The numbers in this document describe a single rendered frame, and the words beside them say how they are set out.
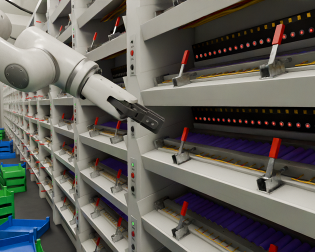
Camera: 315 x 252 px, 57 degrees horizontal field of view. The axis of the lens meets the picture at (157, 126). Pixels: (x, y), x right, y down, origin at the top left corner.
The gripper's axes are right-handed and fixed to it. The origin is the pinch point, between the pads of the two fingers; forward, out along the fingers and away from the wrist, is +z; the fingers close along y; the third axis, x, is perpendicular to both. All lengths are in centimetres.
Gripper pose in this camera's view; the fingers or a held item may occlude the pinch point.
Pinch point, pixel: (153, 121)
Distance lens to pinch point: 61.0
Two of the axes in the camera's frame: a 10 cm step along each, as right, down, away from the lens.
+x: 5.2, -8.4, -1.4
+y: -0.7, 1.2, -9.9
